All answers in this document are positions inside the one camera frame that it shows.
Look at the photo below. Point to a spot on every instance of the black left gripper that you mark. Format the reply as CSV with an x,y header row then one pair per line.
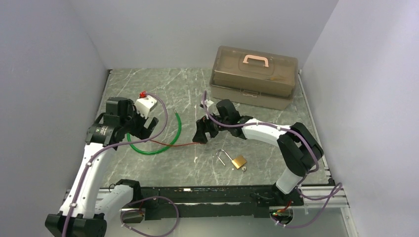
x,y
142,132

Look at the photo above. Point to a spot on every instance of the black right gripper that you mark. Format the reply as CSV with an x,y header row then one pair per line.
x,y
203,126

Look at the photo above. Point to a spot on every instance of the red cable lock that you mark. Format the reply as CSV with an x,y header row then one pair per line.
x,y
175,144

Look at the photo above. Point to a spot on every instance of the brass padlock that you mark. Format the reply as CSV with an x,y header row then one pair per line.
x,y
237,162

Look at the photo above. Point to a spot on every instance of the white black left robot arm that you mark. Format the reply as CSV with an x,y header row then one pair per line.
x,y
81,214

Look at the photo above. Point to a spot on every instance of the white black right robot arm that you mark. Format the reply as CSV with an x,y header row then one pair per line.
x,y
300,150

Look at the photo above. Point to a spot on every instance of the beige plastic toolbox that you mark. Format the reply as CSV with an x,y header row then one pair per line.
x,y
254,78

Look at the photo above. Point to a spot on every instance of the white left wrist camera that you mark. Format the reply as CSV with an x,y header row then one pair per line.
x,y
145,104

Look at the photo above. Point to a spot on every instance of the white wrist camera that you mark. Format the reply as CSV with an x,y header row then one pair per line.
x,y
206,104
145,104

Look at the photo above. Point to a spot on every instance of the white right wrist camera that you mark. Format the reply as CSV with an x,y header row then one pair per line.
x,y
206,104

